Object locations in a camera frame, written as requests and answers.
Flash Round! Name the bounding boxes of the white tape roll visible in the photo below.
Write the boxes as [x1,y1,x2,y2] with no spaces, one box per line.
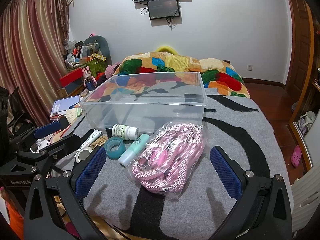
[75,147,92,164]

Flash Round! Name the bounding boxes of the white ointment tube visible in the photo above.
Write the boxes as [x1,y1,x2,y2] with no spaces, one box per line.
[78,129,102,152]

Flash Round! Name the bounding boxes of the wooden stamp block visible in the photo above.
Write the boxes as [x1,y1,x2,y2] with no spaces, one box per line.
[90,134,108,149]

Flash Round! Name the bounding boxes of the teal tape roll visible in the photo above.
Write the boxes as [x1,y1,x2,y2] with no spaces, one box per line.
[103,137,126,160]

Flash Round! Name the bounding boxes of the white pill bottle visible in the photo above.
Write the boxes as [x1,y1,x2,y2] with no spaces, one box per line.
[111,124,140,140]

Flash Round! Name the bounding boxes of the mint green tube bottle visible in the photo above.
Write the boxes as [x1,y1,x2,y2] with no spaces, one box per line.
[118,134,150,167]

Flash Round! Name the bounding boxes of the pink rope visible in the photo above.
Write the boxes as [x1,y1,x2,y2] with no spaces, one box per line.
[125,121,209,201]

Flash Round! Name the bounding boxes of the blue white notebook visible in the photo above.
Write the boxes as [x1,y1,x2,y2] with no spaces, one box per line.
[51,95,80,116]

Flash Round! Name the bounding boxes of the grey black striped blanket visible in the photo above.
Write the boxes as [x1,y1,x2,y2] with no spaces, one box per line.
[83,88,290,239]

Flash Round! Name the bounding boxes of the pink rabbit toy bottle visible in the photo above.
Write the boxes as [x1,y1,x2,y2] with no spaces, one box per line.
[82,66,97,91]

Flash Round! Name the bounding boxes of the pink croc shoe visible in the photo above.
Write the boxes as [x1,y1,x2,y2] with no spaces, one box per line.
[291,145,302,168]

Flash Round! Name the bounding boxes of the red box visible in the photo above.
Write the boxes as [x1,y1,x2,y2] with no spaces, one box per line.
[60,68,83,87]

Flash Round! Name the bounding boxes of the pink knit hat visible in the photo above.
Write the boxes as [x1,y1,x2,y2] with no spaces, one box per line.
[105,62,121,79]

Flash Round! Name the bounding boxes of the green gift box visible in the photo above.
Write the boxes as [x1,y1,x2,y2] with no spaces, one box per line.
[80,57,107,77]

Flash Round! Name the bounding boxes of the clear plastic storage box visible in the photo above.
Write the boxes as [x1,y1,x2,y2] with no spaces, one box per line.
[80,72,208,134]

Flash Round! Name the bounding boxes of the grey neck pillow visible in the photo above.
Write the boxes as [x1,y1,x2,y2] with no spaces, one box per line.
[84,35,112,63]

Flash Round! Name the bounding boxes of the colourful patchwork quilt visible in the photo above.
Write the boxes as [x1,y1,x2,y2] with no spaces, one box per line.
[94,51,251,99]

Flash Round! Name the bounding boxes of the striped pink beige curtain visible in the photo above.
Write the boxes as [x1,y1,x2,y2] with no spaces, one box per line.
[1,0,69,126]

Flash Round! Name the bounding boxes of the yellow pillow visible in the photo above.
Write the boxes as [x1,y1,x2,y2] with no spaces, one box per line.
[155,46,178,55]

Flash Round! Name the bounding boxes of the brown wooden door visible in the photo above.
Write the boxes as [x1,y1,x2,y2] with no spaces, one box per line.
[286,0,313,99]

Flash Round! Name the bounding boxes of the white wall socket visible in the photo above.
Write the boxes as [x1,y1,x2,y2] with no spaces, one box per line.
[247,64,253,71]

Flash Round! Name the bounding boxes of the small black wall monitor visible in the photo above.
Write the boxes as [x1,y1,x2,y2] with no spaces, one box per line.
[147,0,180,20]

